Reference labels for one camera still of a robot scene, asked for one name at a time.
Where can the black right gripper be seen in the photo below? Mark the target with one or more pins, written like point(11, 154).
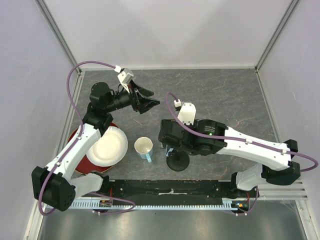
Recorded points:
point(166, 120)

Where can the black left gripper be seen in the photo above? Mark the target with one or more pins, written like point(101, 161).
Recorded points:
point(143, 104)

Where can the phone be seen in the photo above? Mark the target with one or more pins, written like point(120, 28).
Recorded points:
point(168, 150)

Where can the black phone stand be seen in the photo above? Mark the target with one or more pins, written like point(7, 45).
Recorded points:
point(178, 161)

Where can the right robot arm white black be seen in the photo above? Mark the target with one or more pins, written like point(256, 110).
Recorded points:
point(274, 163)

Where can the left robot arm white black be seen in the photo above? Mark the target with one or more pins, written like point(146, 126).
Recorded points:
point(53, 184)

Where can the light blue mug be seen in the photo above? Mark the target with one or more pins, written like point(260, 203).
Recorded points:
point(144, 148)

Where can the white paper plate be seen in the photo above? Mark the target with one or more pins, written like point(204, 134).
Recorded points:
point(109, 149)

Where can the red round plate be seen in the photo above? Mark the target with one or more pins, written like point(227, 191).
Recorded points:
point(86, 167)

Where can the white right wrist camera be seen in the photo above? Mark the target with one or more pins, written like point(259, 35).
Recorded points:
point(187, 112)

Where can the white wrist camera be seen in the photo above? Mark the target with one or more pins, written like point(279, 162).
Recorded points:
point(187, 112)
point(124, 76)

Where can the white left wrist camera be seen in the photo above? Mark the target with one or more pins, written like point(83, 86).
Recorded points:
point(124, 76)

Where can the light blue cable duct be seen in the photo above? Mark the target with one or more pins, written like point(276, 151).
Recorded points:
point(94, 203)

